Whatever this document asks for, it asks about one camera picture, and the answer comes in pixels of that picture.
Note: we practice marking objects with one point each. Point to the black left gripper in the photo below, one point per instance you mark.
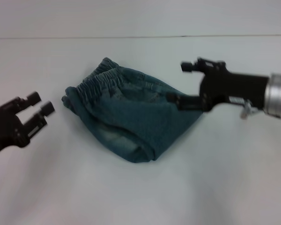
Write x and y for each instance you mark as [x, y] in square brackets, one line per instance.
[4, 129]

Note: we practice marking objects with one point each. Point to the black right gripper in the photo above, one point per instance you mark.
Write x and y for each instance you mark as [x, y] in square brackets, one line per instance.
[234, 85]

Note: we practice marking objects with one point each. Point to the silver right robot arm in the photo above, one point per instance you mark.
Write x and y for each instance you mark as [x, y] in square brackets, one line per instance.
[278, 96]

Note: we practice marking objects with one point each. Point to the blue denim shorts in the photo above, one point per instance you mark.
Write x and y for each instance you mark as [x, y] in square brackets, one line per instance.
[135, 122]

